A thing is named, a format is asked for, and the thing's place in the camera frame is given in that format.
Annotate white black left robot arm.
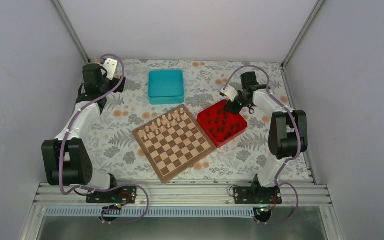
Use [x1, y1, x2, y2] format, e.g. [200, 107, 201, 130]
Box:
[41, 58, 126, 203]

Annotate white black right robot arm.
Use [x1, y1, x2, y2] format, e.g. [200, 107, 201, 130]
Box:
[219, 72, 308, 204]

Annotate wooden chess board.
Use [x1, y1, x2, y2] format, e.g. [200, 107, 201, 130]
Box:
[132, 104, 217, 184]

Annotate red plastic tray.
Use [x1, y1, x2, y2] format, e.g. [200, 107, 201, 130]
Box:
[197, 99, 248, 148]

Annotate teal plastic box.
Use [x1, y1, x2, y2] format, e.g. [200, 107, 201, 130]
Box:
[148, 69, 185, 105]

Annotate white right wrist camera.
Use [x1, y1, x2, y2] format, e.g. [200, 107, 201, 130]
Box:
[219, 85, 239, 102]

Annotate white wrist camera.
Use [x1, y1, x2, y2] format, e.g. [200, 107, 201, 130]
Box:
[219, 85, 239, 102]
[102, 58, 119, 81]

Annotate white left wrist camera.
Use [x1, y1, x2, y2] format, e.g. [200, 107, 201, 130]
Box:
[102, 58, 119, 81]

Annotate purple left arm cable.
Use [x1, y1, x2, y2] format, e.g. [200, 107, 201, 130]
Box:
[58, 53, 150, 225]

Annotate left aluminium corner post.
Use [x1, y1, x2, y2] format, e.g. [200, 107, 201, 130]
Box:
[51, 0, 90, 63]

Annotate aluminium corner post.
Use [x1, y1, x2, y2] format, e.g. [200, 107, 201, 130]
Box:
[51, 0, 90, 63]
[281, 0, 326, 70]

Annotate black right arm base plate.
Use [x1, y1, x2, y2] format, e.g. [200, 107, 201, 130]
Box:
[232, 186, 283, 205]

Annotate aluminium front rail frame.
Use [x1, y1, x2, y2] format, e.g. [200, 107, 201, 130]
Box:
[33, 181, 333, 207]

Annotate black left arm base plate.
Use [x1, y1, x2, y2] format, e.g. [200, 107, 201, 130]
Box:
[86, 186, 137, 205]

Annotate right aluminium corner post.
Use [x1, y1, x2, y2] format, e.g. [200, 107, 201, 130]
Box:
[281, 0, 326, 70]

